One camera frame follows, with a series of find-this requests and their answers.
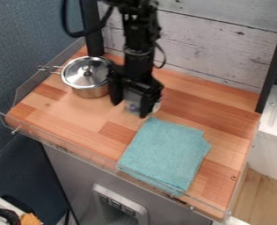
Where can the teal cloth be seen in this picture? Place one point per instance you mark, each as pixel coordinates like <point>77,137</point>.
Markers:
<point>166,153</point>

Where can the black post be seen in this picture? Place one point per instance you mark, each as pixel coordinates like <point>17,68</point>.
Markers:
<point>92,26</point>
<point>271,64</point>

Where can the silver pot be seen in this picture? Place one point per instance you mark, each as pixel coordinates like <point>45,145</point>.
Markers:
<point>87,89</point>

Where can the silver lid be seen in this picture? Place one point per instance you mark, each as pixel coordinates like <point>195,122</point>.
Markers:
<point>86,72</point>

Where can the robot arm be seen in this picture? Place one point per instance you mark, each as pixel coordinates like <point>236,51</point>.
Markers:
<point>138,38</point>

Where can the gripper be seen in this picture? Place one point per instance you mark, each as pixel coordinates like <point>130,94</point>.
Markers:
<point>138,83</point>

